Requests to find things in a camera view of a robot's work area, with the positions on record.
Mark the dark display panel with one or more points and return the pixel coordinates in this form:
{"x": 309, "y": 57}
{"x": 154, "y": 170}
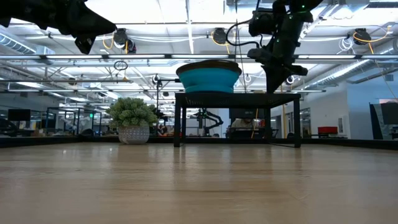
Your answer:
{"x": 388, "y": 115}

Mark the black background robot arm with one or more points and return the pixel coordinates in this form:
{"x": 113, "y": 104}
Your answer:
{"x": 214, "y": 119}

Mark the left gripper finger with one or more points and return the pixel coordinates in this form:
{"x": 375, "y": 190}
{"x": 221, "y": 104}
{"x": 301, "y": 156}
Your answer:
{"x": 90, "y": 23}

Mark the silver air duct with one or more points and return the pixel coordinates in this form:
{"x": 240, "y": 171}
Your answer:
{"x": 357, "y": 70}
{"x": 15, "y": 45}

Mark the blue collapsible colander bowl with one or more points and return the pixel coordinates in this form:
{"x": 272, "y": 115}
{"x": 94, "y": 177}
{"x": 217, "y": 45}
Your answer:
{"x": 208, "y": 81}

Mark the black perforated metal stand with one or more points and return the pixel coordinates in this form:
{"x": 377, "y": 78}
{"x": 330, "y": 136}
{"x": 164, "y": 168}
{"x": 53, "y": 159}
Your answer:
{"x": 233, "y": 100}

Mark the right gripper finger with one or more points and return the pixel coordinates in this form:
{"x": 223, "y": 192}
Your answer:
{"x": 281, "y": 77}
{"x": 272, "y": 79}

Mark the red box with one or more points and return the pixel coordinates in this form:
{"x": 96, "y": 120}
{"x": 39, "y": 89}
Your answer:
{"x": 328, "y": 130}

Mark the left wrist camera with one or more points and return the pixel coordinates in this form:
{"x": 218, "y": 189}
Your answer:
{"x": 84, "y": 43}

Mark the person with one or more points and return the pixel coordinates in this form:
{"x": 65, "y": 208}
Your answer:
{"x": 162, "y": 130}
{"x": 245, "y": 124}

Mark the black monitor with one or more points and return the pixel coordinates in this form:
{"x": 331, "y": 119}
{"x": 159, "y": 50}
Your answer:
{"x": 18, "y": 115}

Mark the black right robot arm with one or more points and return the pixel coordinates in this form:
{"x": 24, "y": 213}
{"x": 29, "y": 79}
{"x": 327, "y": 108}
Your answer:
{"x": 295, "y": 12}

